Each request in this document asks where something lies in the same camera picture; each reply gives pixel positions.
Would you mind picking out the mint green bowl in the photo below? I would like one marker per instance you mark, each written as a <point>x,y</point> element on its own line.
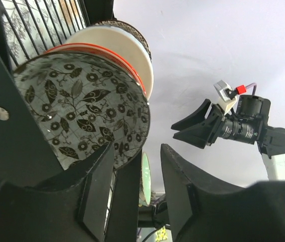
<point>145,188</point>

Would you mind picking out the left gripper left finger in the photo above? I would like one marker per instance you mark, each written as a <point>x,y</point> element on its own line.
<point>70,206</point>

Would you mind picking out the grey leaf patterned bowl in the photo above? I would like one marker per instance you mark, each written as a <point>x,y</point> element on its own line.
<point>81,101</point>

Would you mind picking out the brown patterned bowl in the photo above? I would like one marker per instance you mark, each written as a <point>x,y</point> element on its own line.
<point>127,28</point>

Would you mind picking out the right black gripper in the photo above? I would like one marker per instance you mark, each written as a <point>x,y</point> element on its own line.
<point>243,125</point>

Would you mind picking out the black wire dish rack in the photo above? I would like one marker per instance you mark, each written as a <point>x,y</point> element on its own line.
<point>27,159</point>

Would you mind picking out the red floral bowl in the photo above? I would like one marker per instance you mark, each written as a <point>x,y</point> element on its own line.
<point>102,52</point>

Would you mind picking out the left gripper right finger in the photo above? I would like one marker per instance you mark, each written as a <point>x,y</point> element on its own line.
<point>202,207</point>

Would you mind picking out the plain white bowl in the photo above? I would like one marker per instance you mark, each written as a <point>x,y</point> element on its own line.
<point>122,43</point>

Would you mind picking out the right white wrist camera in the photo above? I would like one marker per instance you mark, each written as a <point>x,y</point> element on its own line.
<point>228,95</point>

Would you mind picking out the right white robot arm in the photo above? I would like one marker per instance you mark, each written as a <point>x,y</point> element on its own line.
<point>271,146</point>

